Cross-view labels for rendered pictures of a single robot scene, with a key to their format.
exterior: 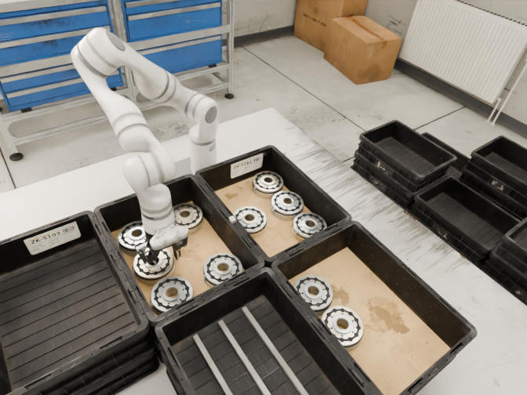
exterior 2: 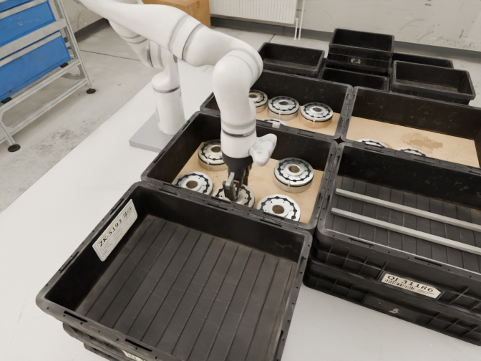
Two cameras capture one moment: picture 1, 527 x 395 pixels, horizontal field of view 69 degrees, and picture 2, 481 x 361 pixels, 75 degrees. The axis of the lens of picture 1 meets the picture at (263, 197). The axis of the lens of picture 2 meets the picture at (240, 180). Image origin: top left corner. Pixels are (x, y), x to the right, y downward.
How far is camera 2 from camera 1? 59 cm
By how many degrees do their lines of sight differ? 21
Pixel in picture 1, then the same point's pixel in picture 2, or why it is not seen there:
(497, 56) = not seen: outside the picture
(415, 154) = (290, 63)
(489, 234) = not seen: hidden behind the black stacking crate
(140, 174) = (247, 71)
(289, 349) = (394, 198)
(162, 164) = (256, 56)
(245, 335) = (357, 208)
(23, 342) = (182, 344)
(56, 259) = (128, 253)
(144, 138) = (217, 37)
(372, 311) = (411, 145)
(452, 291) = not seen: hidden behind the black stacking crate
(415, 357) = (463, 156)
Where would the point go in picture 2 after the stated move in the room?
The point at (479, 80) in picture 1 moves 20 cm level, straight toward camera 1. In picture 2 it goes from (278, 9) to (280, 16)
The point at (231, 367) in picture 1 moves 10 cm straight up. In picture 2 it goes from (375, 235) to (390, 207)
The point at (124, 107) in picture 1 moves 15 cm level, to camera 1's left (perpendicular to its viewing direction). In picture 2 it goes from (175, 11) to (81, 27)
